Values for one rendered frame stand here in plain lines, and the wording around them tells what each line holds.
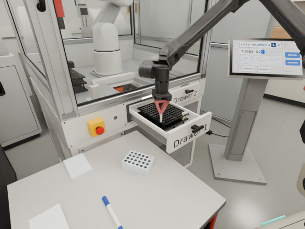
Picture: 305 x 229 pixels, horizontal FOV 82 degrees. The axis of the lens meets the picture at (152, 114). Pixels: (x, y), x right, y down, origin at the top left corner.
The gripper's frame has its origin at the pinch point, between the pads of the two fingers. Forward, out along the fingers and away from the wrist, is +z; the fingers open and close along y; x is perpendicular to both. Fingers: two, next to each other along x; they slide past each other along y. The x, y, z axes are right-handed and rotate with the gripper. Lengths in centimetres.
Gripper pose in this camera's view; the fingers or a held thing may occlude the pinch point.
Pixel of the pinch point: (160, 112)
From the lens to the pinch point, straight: 79.0
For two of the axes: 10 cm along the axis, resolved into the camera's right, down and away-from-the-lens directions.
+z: -0.2, 9.1, 4.2
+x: 9.8, -0.7, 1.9
